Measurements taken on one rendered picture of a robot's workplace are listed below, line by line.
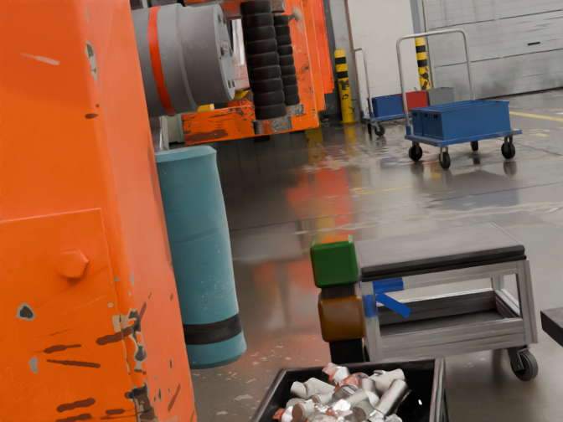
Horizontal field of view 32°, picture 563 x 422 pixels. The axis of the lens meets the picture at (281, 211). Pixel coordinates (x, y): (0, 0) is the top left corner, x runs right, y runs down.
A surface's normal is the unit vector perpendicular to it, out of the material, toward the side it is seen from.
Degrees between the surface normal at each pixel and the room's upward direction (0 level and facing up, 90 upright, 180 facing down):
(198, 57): 94
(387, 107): 90
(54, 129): 90
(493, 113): 90
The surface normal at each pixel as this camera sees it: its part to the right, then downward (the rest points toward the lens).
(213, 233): 0.65, 0.00
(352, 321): -0.07, 0.15
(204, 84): 0.03, 0.67
